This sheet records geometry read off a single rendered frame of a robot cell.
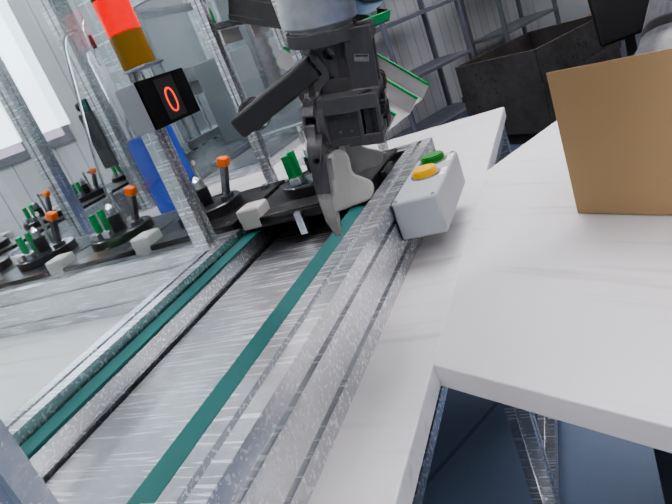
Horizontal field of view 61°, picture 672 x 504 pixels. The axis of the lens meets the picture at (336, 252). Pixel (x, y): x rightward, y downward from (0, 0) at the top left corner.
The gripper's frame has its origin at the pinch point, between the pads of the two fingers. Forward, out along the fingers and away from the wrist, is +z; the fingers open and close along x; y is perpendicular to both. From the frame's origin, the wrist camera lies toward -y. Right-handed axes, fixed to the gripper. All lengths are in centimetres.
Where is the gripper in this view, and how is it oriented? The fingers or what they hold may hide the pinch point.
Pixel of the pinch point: (338, 209)
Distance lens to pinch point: 67.1
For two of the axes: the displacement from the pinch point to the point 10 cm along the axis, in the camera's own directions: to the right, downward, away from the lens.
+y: 9.7, -0.7, -2.5
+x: 1.7, -5.2, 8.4
